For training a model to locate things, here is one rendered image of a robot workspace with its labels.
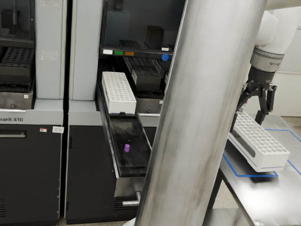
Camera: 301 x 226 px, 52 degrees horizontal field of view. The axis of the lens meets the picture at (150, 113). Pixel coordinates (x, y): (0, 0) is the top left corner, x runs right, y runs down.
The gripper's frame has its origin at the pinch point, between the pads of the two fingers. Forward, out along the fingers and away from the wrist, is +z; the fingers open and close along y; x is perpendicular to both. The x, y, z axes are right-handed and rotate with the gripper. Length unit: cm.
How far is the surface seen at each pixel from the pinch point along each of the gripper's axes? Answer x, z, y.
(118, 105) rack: 23.2, 5.2, -38.3
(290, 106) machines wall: 147, 69, 174
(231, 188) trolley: -20.3, 8.7, -14.0
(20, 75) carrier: 48, 5, -73
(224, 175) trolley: -14.9, 8.5, -13.3
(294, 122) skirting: 146, 87, 186
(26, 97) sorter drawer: 41, 11, -71
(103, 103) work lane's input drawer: 34, 10, -42
